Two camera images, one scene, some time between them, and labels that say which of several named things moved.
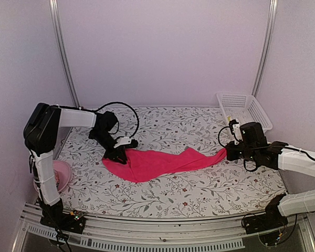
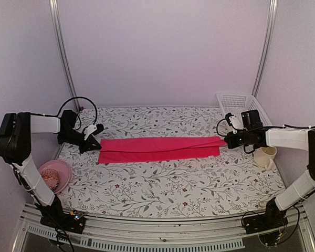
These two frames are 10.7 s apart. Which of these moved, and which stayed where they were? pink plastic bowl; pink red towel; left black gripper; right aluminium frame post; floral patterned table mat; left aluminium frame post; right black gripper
Moved: left black gripper; pink red towel; right black gripper
Stayed: left aluminium frame post; floral patterned table mat; pink plastic bowl; right aluminium frame post
